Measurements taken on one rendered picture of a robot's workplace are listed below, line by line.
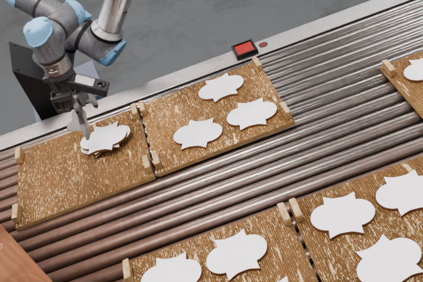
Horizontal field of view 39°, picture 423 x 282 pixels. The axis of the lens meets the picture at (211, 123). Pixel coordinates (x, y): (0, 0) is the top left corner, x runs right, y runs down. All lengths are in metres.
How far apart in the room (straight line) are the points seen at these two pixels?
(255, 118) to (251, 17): 2.44
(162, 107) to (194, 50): 2.08
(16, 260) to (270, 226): 0.60
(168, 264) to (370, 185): 0.51
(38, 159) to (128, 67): 2.19
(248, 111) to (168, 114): 0.27
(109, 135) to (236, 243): 0.60
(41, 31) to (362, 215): 0.91
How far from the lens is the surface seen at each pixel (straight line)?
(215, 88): 1.87
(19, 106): 4.20
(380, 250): 1.33
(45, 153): 1.94
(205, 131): 1.72
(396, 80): 1.75
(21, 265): 1.48
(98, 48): 2.12
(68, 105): 1.72
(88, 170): 1.79
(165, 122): 1.82
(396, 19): 2.04
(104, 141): 1.80
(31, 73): 2.14
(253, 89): 1.83
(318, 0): 4.11
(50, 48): 1.62
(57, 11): 1.68
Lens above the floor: 2.01
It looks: 38 degrees down
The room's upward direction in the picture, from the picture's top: 20 degrees counter-clockwise
